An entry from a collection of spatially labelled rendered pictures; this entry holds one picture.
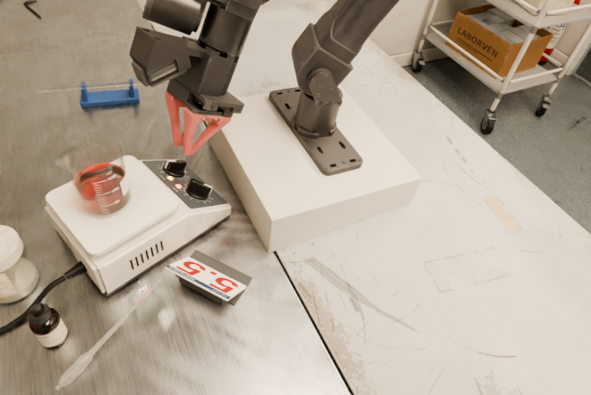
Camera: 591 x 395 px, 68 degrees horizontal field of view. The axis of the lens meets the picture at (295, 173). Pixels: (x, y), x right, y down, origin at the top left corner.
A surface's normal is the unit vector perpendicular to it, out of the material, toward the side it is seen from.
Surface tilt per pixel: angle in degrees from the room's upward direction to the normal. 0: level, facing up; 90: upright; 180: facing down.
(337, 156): 4
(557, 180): 0
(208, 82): 86
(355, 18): 84
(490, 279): 0
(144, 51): 62
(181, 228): 90
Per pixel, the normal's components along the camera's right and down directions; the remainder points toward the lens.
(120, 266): 0.71, 0.55
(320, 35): -0.80, -0.33
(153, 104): 0.11, -0.70
